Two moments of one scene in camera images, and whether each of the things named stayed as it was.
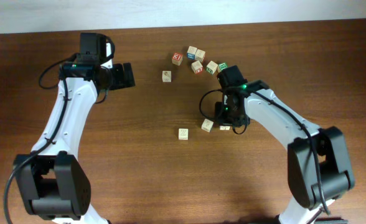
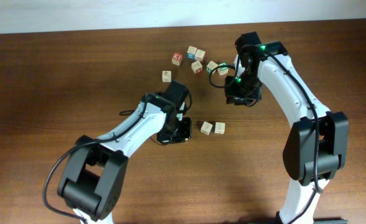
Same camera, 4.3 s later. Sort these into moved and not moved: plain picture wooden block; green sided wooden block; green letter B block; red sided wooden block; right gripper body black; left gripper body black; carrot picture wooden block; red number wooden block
Moved: left gripper body black; right gripper body black
Not moved: red sided wooden block; green sided wooden block; red number wooden block; carrot picture wooden block; plain picture wooden block; green letter B block
